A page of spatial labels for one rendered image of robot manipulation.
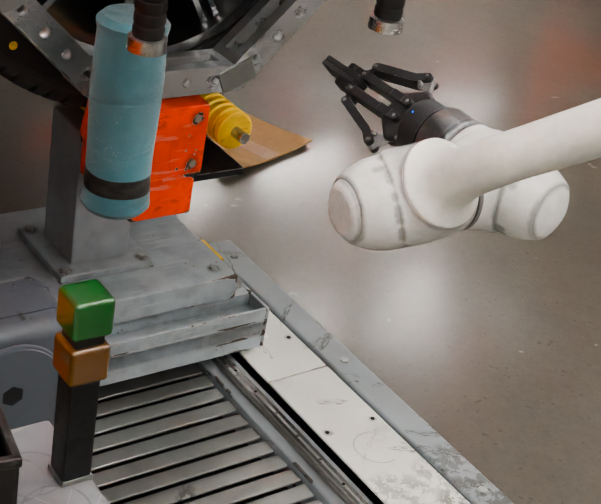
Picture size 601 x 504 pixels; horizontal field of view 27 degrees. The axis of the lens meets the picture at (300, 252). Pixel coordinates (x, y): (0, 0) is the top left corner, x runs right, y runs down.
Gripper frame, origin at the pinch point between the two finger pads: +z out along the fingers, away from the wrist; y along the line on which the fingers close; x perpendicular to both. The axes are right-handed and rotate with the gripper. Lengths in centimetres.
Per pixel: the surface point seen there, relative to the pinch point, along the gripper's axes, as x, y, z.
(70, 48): 28.5, -24.0, 9.1
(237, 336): -34, -37, 12
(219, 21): 7.8, -5.8, 18.1
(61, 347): 41, -46, -41
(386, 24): 13.0, 4.9, -12.9
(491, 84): -148, 59, 109
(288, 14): 6.8, 0.9, 9.3
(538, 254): -108, 18, 30
